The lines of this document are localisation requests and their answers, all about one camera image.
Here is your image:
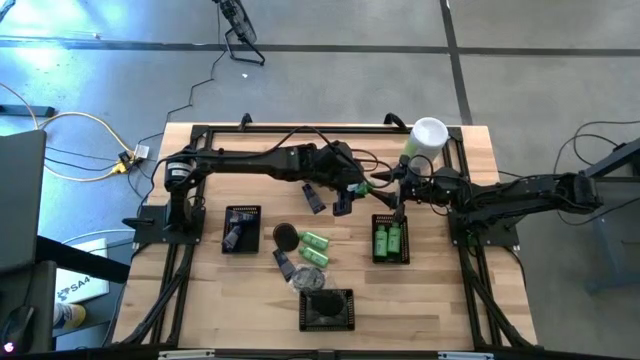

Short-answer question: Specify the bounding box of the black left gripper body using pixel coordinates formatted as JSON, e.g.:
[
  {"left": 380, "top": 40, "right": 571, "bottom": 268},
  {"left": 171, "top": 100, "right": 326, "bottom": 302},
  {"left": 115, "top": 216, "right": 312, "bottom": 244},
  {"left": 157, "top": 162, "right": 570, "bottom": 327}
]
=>
[{"left": 313, "top": 141, "right": 369, "bottom": 217}]

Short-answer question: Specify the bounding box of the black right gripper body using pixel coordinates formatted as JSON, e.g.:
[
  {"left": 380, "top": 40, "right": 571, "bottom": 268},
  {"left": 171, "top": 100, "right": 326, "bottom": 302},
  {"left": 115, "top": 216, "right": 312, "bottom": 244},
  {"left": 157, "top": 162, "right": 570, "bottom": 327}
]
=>
[{"left": 395, "top": 156, "right": 451, "bottom": 224}]

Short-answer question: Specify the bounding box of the white wipes canister green label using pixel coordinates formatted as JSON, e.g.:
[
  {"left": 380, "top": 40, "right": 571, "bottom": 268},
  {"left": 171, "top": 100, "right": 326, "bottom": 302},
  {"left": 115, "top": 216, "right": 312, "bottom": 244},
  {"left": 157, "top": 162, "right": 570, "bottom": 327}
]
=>
[{"left": 403, "top": 116, "right": 450, "bottom": 174}]

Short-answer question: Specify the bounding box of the black slotted plastic basket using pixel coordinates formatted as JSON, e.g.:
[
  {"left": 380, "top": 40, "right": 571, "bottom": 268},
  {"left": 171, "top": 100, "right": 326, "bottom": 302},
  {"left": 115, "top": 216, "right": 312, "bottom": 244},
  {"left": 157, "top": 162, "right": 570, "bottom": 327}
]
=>
[
  {"left": 298, "top": 288, "right": 357, "bottom": 333},
  {"left": 221, "top": 204, "right": 263, "bottom": 255},
  {"left": 371, "top": 213, "right": 412, "bottom": 266}
]

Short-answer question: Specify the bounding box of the black round sponge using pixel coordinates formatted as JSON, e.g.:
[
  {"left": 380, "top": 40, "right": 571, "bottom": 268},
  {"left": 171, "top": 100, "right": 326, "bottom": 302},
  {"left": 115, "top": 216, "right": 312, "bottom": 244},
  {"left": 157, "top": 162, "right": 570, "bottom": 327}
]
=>
[{"left": 272, "top": 222, "right": 301, "bottom": 253}]

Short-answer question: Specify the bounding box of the black floor fan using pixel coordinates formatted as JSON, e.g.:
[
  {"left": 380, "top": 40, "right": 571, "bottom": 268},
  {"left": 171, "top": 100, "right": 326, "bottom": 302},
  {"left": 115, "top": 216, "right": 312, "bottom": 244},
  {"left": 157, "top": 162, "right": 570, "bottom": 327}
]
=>
[{"left": 212, "top": 0, "right": 267, "bottom": 67}]

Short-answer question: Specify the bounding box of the blue-grey metal table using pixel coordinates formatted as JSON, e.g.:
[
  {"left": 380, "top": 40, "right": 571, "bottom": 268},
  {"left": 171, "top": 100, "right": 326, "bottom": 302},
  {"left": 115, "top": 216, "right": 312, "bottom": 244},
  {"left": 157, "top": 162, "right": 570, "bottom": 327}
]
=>
[{"left": 556, "top": 137, "right": 640, "bottom": 295}]

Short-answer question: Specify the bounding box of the black desk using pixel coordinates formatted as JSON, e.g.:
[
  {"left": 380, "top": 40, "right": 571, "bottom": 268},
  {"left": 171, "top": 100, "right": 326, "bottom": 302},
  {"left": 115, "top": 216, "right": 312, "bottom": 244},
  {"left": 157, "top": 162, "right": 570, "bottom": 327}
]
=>
[{"left": 0, "top": 234, "right": 132, "bottom": 354}]

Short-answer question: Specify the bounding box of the white box with SA4 print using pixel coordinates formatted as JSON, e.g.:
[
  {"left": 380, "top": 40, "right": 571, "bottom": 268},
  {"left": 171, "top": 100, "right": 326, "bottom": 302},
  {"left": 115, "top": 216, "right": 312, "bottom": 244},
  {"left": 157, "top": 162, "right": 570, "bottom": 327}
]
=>
[{"left": 53, "top": 237, "right": 111, "bottom": 305}]

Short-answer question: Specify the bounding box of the yellow and white can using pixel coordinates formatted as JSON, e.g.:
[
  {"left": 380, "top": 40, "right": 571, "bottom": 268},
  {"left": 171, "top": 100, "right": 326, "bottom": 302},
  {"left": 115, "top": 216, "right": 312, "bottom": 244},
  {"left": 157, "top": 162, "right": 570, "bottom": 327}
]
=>
[{"left": 53, "top": 302, "right": 87, "bottom": 331}]

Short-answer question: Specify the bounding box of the black flat bar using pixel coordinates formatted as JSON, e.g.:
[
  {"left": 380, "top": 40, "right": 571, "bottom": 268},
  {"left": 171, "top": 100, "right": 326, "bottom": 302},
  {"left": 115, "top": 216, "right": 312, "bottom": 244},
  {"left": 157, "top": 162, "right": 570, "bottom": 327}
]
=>
[{"left": 0, "top": 104, "right": 57, "bottom": 118}]

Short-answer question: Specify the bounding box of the large grey flat panel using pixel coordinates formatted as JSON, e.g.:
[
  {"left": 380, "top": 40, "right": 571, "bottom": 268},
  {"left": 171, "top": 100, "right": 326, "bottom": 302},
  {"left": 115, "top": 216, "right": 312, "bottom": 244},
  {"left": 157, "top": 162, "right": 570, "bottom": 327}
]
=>
[{"left": 0, "top": 129, "right": 48, "bottom": 274}]

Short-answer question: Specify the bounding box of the black computer mouse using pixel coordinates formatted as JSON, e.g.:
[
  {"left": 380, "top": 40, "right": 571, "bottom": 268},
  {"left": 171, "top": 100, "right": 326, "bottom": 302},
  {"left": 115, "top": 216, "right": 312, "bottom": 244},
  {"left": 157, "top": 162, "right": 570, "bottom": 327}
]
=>
[{"left": 0, "top": 304, "right": 36, "bottom": 355}]

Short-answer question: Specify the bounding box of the black aluminium rail frame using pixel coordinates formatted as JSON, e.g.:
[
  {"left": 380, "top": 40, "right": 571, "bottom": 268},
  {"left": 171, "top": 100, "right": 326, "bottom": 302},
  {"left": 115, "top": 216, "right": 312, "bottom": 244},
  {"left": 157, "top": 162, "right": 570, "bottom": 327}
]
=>
[{"left": 113, "top": 122, "right": 540, "bottom": 351}]

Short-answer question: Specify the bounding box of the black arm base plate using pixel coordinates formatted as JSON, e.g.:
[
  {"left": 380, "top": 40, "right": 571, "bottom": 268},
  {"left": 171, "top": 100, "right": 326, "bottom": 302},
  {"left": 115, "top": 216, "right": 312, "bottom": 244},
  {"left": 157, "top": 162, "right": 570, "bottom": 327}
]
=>
[
  {"left": 447, "top": 209, "right": 521, "bottom": 249},
  {"left": 122, "top": 204, "right": 207, "bottom": 247}
]

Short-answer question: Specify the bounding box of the black cable bundle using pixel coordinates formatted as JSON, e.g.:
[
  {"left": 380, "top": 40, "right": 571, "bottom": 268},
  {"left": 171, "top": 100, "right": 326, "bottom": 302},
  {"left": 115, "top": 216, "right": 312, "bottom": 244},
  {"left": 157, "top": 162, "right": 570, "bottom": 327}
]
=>
[
  {"left": 119, "top": 243, "right": 197, "bottom": 346},
  {"left": 457, "top": 247, "right": 534, "bottom": 350}
]

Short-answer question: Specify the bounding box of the black looped floor cable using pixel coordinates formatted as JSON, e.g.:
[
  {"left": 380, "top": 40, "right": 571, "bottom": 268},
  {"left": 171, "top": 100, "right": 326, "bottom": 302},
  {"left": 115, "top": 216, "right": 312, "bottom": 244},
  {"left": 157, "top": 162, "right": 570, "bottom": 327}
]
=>
[{"left": 549, "top": 118, "right": 640, "bottom": 195}]

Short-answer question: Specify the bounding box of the black fan cable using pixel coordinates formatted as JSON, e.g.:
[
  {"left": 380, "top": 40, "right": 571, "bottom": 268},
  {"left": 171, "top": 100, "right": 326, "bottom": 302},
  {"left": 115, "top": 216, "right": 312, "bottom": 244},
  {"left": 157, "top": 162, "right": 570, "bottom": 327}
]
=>
[{"left": 134, "top": 4, "right": 229, "bottom": 149}]

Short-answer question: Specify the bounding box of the silver metal bracket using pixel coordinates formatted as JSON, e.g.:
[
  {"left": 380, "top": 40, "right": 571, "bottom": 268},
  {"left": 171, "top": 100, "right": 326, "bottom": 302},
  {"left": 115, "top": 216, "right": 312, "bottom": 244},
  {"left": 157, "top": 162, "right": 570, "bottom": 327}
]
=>
[
  {"left": 158, "top": 349, "right": 217, "bottom": 360},
  {"left": 438, "top": 350, "right": 496, "bottom": 360}
]

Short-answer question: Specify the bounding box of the yellow cable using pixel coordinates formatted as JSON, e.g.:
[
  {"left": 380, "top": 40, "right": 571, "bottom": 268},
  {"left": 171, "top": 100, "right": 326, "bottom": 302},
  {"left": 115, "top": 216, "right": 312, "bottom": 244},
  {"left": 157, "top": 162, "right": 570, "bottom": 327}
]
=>
[{"left": 0, "top": 82, "right": 137, "bottom": 184}]

